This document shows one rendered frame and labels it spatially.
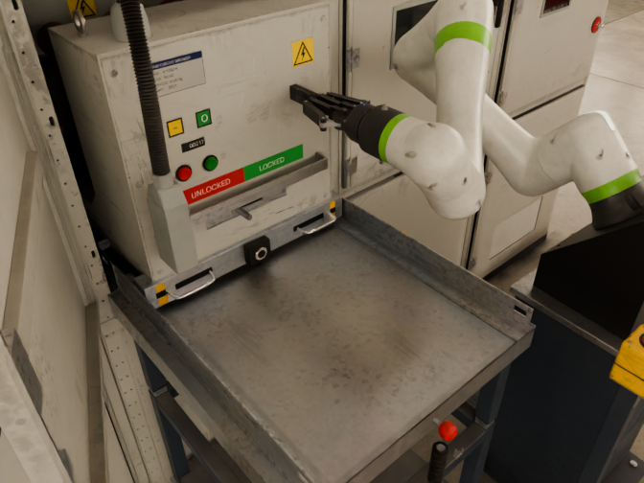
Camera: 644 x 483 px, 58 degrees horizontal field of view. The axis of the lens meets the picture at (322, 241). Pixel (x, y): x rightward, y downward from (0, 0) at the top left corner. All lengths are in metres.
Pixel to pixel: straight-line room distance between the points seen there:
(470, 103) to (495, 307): 0.42
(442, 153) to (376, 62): 0.65
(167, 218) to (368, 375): 0.47
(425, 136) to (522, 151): 0.56
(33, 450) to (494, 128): 1.16
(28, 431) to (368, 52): 1.16
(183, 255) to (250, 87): 0.35
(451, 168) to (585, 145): 0.50
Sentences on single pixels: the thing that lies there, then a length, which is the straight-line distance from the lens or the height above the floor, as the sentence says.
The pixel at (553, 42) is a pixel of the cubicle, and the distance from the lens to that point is 2.28.
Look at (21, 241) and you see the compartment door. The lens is 0.87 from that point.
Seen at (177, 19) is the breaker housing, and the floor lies 1.39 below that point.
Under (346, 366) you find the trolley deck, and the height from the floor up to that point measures 0.85.
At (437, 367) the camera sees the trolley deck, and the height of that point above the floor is 0.85.
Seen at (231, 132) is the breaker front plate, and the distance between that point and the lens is 1.19.
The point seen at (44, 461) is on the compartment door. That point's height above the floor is 1.14.
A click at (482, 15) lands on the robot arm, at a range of 1.30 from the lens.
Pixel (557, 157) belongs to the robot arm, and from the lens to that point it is 1.44.
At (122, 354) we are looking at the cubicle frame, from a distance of 1.49.
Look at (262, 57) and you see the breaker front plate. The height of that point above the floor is 1.32.
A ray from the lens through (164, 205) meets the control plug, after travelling 1.03.
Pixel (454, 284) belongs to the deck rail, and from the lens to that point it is 1.30.
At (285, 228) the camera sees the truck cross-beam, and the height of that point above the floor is 0.91.
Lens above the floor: 1.69
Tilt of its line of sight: 36 degrees down
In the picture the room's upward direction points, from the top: 1 degrees counter-clockwise
